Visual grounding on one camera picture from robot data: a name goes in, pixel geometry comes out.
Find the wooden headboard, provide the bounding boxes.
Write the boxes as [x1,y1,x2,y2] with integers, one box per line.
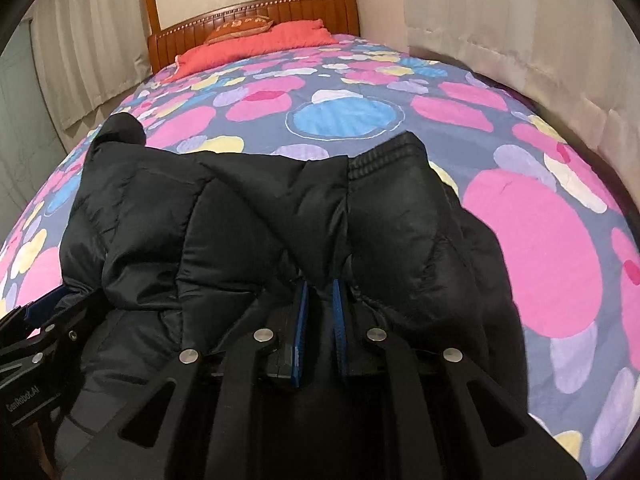
[146,0,362,74]

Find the colourful circle-pattern bedspread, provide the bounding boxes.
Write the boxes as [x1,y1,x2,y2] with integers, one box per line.
[0,32,640,480]

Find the black puffer jacket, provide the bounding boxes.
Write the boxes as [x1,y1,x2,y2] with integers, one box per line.
[53,113,528,467]

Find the orange embroidered pillow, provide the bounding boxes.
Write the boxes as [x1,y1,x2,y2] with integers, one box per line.
[204,15,273,44]

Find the red blanket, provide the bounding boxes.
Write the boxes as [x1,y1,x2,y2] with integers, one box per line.
[168,20,337,81]

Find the beige side curtain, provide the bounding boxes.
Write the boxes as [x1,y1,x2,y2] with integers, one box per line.
[405,0,639,197]

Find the frosted glass wardrobe doors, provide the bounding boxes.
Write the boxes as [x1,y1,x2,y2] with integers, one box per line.
[0,21,65,237]

